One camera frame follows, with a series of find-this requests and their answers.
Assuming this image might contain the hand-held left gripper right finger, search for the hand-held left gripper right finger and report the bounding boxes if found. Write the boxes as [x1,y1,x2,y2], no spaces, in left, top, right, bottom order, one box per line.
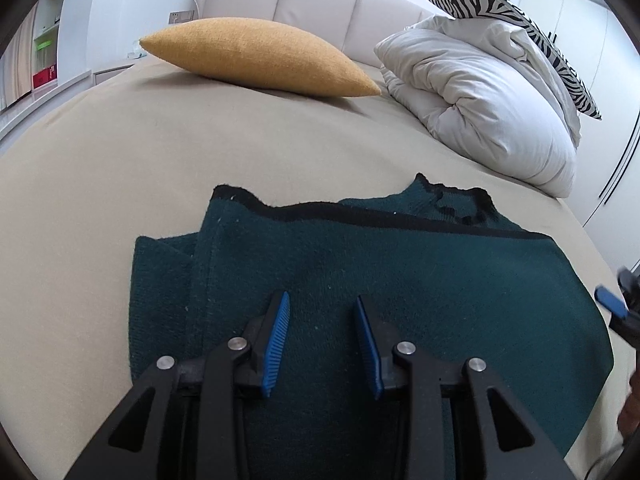
[352,295,575,480]

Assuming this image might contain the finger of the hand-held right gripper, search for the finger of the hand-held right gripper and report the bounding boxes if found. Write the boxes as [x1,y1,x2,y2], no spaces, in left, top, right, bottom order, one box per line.
[618,267,640,307]
[595,286,630,319]

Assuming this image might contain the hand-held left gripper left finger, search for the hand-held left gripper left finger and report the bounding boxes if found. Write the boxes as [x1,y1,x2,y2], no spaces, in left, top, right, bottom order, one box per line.
[65,291,291,480]

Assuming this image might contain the dark green sweater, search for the dark green sweater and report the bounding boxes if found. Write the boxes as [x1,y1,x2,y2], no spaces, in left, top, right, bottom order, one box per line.
[129,172,615,480]

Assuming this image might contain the person's right hand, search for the person's right hand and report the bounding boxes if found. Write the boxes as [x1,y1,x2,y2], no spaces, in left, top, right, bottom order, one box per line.
[617,370,640,437]

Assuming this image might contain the bed with beige sheet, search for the bed with beige sheet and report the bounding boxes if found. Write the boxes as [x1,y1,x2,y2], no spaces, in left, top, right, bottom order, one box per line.
[0,52,631,480]

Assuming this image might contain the white duvet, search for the white duvet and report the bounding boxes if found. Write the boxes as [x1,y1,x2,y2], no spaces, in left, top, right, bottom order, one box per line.
[374,15,583,198]

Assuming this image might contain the white wardrobe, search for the white wardrobe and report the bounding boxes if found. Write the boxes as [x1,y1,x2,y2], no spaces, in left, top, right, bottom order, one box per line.
[520,0,640,271]

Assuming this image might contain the yellow pillow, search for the yellow pillow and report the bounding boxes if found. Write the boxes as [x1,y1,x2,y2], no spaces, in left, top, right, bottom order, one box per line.
[139,17,382,97]

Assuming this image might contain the zebra print pillow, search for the zebra print pillow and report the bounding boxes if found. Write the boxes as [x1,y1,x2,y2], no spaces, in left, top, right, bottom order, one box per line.
[422,0,603,121]

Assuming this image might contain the white nightstand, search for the white nightstand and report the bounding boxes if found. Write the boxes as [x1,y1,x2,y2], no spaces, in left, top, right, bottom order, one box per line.
[92,62,136,86]

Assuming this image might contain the white window ledge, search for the white window ledge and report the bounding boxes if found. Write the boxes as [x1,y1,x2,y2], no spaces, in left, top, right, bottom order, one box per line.
[0,72,96,146]

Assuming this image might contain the beige padded headboard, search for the beige padded headboard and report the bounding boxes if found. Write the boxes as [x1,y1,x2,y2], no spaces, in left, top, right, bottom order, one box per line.
[192,0,436,68]

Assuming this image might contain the red box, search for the red box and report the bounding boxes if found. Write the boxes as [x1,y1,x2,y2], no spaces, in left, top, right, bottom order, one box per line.
[32,65,58,90]

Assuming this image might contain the beige curtain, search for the beige curtain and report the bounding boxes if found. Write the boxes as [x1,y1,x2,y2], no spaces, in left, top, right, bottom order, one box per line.
[0,5,38,111]

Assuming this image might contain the white wall shelf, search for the white wall shelf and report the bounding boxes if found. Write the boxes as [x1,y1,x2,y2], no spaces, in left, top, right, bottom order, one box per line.
[30,0,71,93]

